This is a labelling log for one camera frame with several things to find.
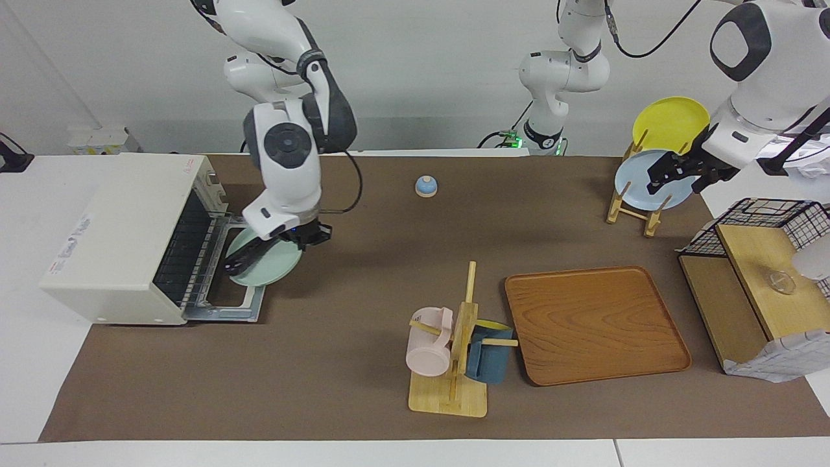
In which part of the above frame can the light green plate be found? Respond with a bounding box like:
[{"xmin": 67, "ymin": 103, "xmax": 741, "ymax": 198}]
[{"xmin": 226, "ymin": 227, "xmax": 304, "ymax": 287}]

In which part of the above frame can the dark purple eggplant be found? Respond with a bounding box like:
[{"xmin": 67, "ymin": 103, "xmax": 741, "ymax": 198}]
[{"xmin": 223, "ymin": 237, "xmax": 286, "ymax": 278}]

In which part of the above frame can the glass oven door with handle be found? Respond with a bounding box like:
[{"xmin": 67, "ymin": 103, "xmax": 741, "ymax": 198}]
[{"xmin": 182, "ymin": 215, "xmax": 267, "ymax": 323}]

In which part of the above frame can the white toaster oven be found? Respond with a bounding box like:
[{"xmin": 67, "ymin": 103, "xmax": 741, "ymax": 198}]
[{"xmin": 39, "ymin": 153, "xmax": 229, "ymax": 326}]

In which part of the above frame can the light blue plate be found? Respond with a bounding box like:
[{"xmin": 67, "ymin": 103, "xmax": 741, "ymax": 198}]
[{"xmin": 614, "ymin": 150, "xmax": 696, "ymax": 211}]

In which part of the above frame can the yellow plate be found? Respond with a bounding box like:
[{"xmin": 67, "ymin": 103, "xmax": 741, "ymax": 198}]
[{"xmin": 632, "ymin": 97, "xmax": 711, "ymax": 155}]

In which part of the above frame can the wooden plate rack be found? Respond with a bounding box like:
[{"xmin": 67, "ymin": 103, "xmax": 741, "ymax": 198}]
[{"xmin": 606, "ymin": 130, "xmax": 689, "ymax": 238}]

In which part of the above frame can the brown table mat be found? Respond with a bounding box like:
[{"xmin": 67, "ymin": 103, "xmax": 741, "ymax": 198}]
[{"xmin": 39, "ymin": 154, "xmax": 830, "ymax": 443}]

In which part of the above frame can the white crumpled bag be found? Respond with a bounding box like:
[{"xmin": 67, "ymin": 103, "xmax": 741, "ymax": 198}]
[{"xmin": 785, "ymin": 133, "xmax": 830, "ymax": 180}]

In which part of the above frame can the small clear glass bowl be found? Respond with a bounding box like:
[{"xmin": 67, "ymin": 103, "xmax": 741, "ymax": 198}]
[{"xmin": 768, "ymin": 269, "xmax": 797, "ymax": 296}]

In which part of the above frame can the white rounded cup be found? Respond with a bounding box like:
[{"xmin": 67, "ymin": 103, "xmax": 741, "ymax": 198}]
[{"xmin": 792, "ymin": 250, "xmax": 830, "ymax": 283}]

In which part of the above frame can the brown wooden tray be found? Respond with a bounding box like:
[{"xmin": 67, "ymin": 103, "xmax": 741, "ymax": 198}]
[{"xmin": 504, "ymin": 265, "xmax": 693, "ymax": 387}]

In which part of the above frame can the pink mug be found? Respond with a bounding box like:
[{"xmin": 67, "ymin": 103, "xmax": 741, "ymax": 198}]
[{"xmin": 406, "ymin": 307, "xmax": 455, "ymax": 377}]

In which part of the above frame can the wooden mug stand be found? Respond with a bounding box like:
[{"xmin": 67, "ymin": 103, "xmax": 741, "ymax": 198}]
[{"xmin": 409, "ymin": 261, "xmax": 519, "ymax": 418}]

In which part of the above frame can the white quilted cloth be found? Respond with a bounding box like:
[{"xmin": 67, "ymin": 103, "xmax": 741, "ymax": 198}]
[{"xmin": 723, "ymin": 329, "xmax": 830, "ymax": 383}]

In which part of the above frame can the blue mug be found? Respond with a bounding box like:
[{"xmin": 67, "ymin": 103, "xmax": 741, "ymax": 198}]
[{"xmin": 465, "ymin": 320, "xmax": 514, "ymax": 384}]

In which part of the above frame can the small white box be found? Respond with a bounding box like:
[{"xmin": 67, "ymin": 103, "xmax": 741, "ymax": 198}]
[{"xmin": 67, "ymin": 126, "xmax": 132, "ymax": 155}]

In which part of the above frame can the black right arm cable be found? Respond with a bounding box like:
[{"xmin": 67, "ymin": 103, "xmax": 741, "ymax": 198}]
[{"xmin": 320, "ymin": 150, "xmax": 364, "ymax": 214}]

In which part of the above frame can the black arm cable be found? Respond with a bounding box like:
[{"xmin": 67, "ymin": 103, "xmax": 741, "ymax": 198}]
[
  {"xmin": 603, "ymin": 0, "xmax": 704, "ymax": 59},
  {"xmin": 320, "ymin": 150, "xmax": 364, "ymax": 214}
]

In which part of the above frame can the black camera stand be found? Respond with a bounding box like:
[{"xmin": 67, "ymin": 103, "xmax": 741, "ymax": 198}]
[{"xmin": 757, "ymin": 97, "xmax": 830, "ymax": 177}]

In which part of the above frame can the black wire basket shelf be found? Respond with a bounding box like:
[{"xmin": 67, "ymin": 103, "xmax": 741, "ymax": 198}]
[{"xmin": 678, "ymin": 224, "xmax": 830, "ymax": 374}]

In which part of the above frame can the black wire basket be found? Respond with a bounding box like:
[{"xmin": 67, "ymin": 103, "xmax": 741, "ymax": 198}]
[{"xmin": 678, "ymin": 198, "xmax": 830, "ymax": 299}]

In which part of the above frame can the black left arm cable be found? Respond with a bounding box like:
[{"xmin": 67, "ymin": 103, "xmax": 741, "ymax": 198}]
[{"xmin": 603, "ymin": 0, "xmax": 704, "ymax": 59}]

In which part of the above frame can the black base cable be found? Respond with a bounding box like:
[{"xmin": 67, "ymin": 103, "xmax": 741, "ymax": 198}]
[{"xmin": 478, "ymin": 101, "xmax": 534, "ymax": 149}]

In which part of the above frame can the black clamp mount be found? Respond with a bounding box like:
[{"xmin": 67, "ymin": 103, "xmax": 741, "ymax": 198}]
[{"xmin": 0, "ymin": 133, "xmax": 34, "ymax": 173}]

